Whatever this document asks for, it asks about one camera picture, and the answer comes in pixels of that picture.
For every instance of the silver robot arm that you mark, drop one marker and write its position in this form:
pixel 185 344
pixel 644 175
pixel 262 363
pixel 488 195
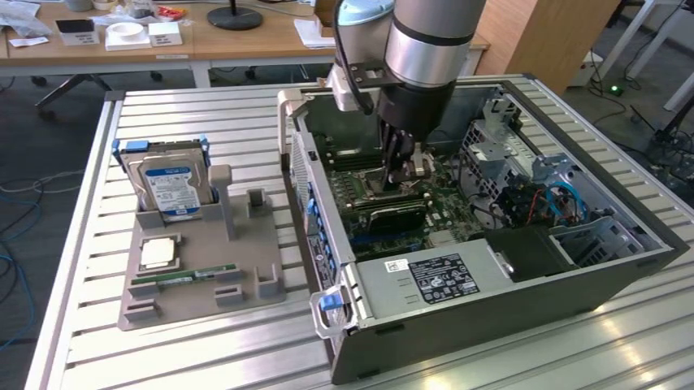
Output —
pixel 429 40

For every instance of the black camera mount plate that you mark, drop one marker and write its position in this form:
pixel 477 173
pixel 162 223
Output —
pixel 390 79

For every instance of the crumpled plastic bag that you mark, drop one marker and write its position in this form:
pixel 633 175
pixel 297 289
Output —
pixel 22 20

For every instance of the hard disk with blue caddy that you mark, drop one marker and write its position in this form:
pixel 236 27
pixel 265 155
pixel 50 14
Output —
pixel 130 178

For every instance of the black chair base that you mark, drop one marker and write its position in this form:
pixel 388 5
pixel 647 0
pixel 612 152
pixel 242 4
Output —
pixel 59 91

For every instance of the blue expansion slot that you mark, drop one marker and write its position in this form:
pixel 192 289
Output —
pixel 361 239

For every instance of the CPU socket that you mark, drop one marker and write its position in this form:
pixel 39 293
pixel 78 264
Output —
pixel 372 185

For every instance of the green RAM stick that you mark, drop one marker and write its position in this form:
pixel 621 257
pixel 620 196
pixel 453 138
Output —
pixel 185 275

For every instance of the wooden cabinet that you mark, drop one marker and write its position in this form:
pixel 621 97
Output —
pixel 543 40

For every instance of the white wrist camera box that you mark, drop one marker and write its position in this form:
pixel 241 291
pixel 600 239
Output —
pixel 342 93

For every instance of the white tape roll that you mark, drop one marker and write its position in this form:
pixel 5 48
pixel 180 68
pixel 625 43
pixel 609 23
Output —
pixel 125 30

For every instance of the black round lamp base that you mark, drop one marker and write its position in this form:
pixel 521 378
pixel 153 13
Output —
pixel 234 20

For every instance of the red packet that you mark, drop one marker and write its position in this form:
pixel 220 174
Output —
pixel 169 14

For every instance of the brown cardboard box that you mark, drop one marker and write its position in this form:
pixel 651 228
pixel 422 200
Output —
pixel 325 16

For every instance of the silver disk bay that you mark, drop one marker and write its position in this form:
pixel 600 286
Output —
pixel 613 239

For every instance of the grey cup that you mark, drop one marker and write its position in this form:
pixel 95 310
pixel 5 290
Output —
pixel 79 5

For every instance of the white flat box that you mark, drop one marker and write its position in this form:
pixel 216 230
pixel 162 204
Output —
pixel 127 45

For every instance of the hard disk with blue label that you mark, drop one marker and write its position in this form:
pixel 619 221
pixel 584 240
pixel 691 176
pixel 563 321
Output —
pixel 174 187

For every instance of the low profile graphics card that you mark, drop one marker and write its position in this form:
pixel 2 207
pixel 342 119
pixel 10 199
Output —
pixel 398 221

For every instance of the silver CPU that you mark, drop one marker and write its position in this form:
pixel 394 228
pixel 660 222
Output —
pixel 158 252

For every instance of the dark grey PC case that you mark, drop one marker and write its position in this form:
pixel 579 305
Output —
pixel 488 337

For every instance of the black plastic shroud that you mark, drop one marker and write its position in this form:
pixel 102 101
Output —
pixel 527 252

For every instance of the wooden desk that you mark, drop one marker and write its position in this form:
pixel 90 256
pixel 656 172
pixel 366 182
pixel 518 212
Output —
pixel 245 40

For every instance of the green motherboard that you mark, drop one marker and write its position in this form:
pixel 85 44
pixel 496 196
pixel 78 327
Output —
pixel 450 211

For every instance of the white cube box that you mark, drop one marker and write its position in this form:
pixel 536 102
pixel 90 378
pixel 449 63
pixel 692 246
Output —
pixel 165 34

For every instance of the white paper note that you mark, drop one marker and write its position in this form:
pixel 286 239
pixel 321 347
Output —
pixel 27 41

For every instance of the silver chipset heatsink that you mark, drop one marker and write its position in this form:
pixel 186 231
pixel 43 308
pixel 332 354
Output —
pixel 445 239

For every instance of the grey printed parts rack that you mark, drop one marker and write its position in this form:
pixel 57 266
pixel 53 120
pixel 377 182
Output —
pixel 217 252

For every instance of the white paper stack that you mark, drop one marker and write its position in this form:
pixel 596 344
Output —
pixel 312 34

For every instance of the black box with green light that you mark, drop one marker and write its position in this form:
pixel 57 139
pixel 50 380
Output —
pixel 615 88

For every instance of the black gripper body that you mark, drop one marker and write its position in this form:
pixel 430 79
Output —
pixel 414 107

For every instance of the white box with black top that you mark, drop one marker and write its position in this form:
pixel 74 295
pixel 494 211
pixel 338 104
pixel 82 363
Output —
pixel 78 32

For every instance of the perforated metal disk bay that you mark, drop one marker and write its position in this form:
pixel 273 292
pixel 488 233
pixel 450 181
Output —
pixel 488 162

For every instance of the grey power supply unit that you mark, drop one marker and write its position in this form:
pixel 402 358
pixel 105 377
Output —
pixel 390 292

